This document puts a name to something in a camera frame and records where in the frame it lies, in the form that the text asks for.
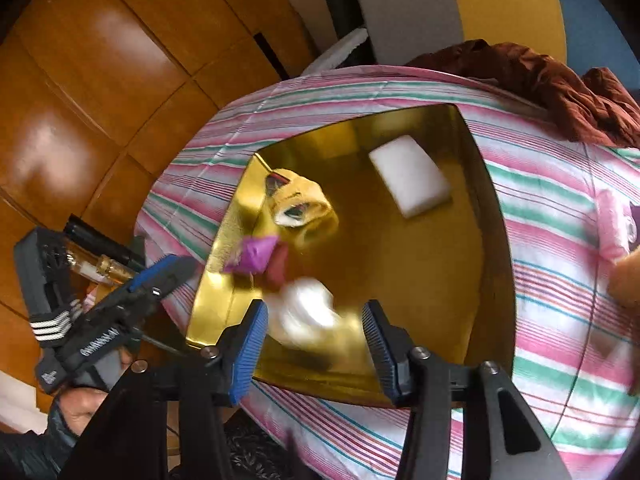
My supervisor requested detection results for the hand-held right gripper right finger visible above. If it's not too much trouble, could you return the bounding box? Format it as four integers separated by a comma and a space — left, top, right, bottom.
361, 300, 572, 480

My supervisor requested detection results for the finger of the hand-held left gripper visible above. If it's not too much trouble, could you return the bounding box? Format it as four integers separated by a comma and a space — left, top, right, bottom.
90, 254, 199, 321
63, 214, 147, 270

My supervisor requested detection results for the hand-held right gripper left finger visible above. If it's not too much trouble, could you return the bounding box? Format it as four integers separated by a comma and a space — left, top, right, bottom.
60, 300, 271, 480

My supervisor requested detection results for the small glass bottle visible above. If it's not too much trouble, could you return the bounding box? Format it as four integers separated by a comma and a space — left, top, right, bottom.
62, 252, 138, 283

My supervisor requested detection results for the white plastic wrapper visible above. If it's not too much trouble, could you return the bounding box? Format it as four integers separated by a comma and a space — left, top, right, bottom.
272, 277, 352, 350

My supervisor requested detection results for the gold box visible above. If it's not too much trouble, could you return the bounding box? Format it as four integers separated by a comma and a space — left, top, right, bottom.
185, 104, 517, 407

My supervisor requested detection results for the person's left forearm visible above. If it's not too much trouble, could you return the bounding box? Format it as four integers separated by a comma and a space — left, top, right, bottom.
0, 400, 83, 480

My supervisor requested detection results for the person's left hand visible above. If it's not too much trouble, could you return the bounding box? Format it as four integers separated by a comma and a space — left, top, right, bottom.
49, 347, 147, 437

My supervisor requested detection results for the purple packet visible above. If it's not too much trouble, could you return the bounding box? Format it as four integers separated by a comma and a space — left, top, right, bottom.
222, 235, 290, 287

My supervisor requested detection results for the dark patterned cloth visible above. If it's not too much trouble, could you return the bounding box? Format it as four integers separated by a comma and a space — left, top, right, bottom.
220, 410, 303, 480

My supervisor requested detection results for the yellow printed cloth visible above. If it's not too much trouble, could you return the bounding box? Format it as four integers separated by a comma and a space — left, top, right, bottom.
264, 167, 341, 232

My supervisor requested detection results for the white sponge block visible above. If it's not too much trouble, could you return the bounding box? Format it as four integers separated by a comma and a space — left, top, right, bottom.
368, 133, 454, 220

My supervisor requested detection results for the striped bedsheet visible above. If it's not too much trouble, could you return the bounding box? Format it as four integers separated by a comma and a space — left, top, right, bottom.
135, 62, 640, 480

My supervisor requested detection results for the yellow sponge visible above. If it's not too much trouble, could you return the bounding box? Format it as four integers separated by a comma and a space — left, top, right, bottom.
606, 249, 640, 307

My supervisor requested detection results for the pink soft roll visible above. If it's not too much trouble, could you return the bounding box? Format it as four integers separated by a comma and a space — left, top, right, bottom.
596, 189, 640, 262

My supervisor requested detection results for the brown red cloth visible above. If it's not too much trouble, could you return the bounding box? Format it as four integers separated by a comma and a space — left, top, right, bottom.
406, 39, 640, 150

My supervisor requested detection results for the grey yellow blue chair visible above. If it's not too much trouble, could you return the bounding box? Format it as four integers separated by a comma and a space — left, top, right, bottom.
305, 0, 640, 75

